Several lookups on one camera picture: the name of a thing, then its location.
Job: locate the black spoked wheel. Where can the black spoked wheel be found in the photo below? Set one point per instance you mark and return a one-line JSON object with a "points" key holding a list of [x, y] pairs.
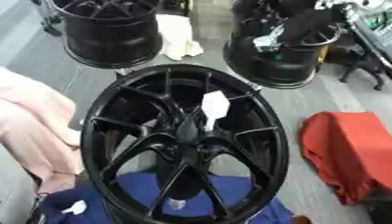
{"points": [[184, 151]]}

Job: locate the black wheel rim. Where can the black wheel rim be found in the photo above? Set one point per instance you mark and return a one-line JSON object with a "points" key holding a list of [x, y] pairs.
{"points": [[275, 64], [112, 38]]}

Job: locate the white cloth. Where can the white cloth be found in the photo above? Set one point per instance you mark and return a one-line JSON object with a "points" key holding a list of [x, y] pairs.
{"points": [[176, 35]]}

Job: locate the blue cloth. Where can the blue cloth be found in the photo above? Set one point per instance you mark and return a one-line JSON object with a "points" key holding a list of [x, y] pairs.
{"points": [[194, 201]]}

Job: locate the red cloth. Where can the red cloth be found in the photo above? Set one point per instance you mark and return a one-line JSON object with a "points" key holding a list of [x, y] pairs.
{"points": [[352, 151]]}

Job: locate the person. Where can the person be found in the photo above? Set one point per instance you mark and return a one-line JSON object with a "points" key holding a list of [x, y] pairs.
{"points": [[30, 128]]}

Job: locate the black office chair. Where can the black office chair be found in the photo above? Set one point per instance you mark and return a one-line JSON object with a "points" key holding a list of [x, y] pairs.
{"points": [[365, 62]]}

